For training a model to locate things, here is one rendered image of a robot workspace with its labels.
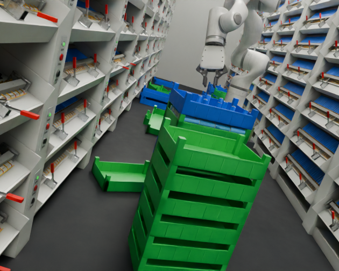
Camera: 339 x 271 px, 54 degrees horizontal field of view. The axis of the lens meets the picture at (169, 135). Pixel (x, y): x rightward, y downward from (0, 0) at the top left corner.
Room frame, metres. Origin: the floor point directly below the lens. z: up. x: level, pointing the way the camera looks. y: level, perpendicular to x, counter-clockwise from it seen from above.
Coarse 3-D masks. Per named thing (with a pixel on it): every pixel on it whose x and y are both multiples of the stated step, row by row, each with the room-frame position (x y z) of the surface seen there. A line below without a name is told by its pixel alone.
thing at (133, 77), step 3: (132, 69) 2.90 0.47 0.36; (132, 72) 2.90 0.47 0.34; (135, 72) 2.90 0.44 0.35; (129, 75) 2.74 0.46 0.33; (132, 75) 2.89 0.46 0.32; (135, 75) 2.90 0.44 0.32; (138, 75) 2.91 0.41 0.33; (129, 78) 2.73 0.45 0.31; (132, 78) 2.74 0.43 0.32; (135, 78) 2.90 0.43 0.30; (129, 81) 2.64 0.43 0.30; (132, 81) 2.73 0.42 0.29; (135, 81) 2.83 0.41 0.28; (126, 84) 2.30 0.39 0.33; (129, 84) 2.54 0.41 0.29; (132, 84) 2.80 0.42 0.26; (126, 87) 2.30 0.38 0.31; (129, 87) 2.61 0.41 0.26
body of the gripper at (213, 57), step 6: (204, 48) 1.45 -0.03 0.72; (210, 48) 1.44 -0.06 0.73; (216, 48) 1.43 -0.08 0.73; (222, 48) 1.43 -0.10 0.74; (204, 54) 1.43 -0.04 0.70; (210, 54) 1.43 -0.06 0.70; (216, 54) 1.42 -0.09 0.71; (222, 54) 1.42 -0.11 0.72; (204, 60) 1.42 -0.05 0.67; (210, 60) 1.42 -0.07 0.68; (216, 60) 1.41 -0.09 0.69; (222, 60) 1.41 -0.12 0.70; (204, 66) 1.42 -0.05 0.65; (210, 66) 1.41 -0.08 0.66; (216, 66) 1.41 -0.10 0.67; (222, 66) 1.40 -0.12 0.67
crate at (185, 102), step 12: (180, 96) 1.24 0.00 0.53; (192, 96) 1.40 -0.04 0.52; (204, 96) 1.42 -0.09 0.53; (180, 108) 1.21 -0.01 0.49; (192, 108) 1.20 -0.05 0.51; (204, 108) 1.21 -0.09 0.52; (216, 108) 1.23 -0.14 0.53; (228, 108) 1.46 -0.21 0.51; (240, 108) 1.41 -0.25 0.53; (216, 120) 1.23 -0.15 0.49; (228, 120) 1.25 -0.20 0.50; (240, 120) 1.26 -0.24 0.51; (252, 120) 1.28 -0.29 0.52
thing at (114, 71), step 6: (120, 48) 2.20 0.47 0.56; (120, 54) 2.18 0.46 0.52; (126, 54) 2.20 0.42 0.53; (126, 60) 2.20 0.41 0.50; (132, 60) 2.21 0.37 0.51; (114, 66) 1.60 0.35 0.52; (120, 66) 1.92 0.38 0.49; (126, 66) 2.11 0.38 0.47; (114, 72) 1.72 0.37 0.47; (120, 72) 2.00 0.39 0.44
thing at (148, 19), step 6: (156, 0) 2.91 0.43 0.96; (144, 18) 2.90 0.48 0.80; (150, 18) 2.91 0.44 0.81; (144, 24) 2.91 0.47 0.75; (150, 24) 2.91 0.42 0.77; (138, 42) 2.91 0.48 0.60; (144, 42) 2.91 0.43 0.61; (144, 48) 2.91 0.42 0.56; (132, 66) 2.91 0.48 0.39; (138, 66) 2.91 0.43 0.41; (138, 72) 2.91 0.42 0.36; (132, 90) 2.91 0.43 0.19; (126, 108) 2.91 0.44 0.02
